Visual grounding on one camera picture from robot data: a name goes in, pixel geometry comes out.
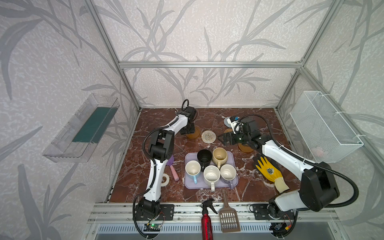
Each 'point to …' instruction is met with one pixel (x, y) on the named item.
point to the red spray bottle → (207, 233)
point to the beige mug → (219, 156)
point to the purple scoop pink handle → (170, 162)
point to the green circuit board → (152, 227)
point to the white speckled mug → (211, 174)
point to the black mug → (204, 156)
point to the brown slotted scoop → (229, 221)
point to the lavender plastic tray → (189, 183)
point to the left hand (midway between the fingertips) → (190, 127)
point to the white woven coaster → (208, 136)
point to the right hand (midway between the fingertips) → (223, 131)
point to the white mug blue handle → (192, 168)
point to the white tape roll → (167, 180)
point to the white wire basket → (327, 136)
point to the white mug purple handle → (228, 172)
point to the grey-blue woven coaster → (226, 122)
